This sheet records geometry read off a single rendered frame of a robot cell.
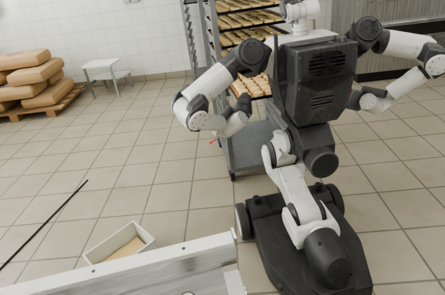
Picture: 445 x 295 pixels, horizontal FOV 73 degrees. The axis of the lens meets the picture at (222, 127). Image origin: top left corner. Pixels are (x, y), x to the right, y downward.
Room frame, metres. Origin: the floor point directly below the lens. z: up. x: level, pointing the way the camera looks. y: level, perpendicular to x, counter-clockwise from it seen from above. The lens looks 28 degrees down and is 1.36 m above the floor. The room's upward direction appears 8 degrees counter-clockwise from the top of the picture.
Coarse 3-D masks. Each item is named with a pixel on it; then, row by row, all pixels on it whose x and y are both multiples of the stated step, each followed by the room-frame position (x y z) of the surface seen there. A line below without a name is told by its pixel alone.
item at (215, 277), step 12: (192, 276) 0.39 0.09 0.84; (204, 276) 0.38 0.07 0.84; (216, 276) 0.38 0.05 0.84; (144, 288) 0.37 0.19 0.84; (156, 288) 0.37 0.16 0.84; (168, 288) 0.37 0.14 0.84; (180, 288) 0.36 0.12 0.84; (192, 288) 0.36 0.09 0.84; (204, 288) 0.36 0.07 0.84; (216, 288) 0.35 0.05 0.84
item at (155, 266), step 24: (192, 240) 0.42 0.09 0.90; (216, 240) 0.41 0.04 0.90; (96, 264) 0.39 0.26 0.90; (120, 264) 0.39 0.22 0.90; (144, 264) 0.38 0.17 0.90; (168, 264) 0.38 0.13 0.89; (192, 264) 0.39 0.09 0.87; (216, 264) 0.40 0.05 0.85; (0, 288) 0.37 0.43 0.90; (24, 288) 0.36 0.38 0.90; (48, 288) 0.35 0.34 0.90; (72, 288) 0.36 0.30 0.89; (96, 288) 0.36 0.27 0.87; (120, 288) 0.37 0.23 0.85
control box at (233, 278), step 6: (234, 270) 0.39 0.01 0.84; (228, 276) 0.38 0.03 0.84; (234, 276) 0.37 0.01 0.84; (240, 276) 0.37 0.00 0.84; (228, 282) 0.36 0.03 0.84; (234, 282) 0.36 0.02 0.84; (240, 282) 0.36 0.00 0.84; (228, 288) 0.35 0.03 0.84; (234, 288) 0.35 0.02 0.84; (240, 288) 0.35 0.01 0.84; (228, 294) 0.34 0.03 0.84; (234, 294) 0.34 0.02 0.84; (240, 294) 0.34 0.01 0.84; (246, 294) 0.34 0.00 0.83
